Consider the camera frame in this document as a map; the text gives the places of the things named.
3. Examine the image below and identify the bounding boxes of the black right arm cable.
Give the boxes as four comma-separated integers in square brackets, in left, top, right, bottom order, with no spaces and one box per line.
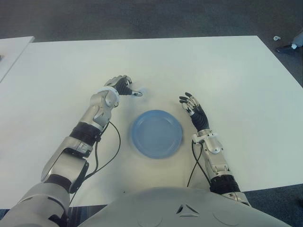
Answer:
[187,140,213,187]

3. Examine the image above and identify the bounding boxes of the blue plate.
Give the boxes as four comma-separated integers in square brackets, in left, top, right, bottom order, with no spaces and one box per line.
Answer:
[131,109,184,159]

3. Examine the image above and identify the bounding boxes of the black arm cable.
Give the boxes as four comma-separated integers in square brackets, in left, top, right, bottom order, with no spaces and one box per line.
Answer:
[187,140,213,187]
[68,122,121,206]

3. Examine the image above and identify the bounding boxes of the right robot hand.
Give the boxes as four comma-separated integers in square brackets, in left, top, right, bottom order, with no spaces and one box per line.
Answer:
[179,92,211,131]

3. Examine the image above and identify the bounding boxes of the grey trouser leg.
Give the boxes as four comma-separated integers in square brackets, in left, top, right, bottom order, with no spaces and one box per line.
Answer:
[291,32,303,49]

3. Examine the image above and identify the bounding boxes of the grey robot torso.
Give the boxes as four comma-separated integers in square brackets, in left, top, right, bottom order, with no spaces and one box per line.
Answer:
[78,186,303,227]

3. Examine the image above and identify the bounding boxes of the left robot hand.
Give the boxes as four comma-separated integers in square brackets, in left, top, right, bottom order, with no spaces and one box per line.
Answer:
[103,75,144,97]

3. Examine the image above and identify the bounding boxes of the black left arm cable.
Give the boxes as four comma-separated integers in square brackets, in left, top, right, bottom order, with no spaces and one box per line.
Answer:
[68,122,121,206]

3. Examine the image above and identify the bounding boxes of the dark shoe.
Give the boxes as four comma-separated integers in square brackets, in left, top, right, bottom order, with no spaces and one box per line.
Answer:
[276,44,296,53]

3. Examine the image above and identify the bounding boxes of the white side table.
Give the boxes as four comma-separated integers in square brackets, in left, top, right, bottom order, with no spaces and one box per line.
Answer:
[0,35,36,83]

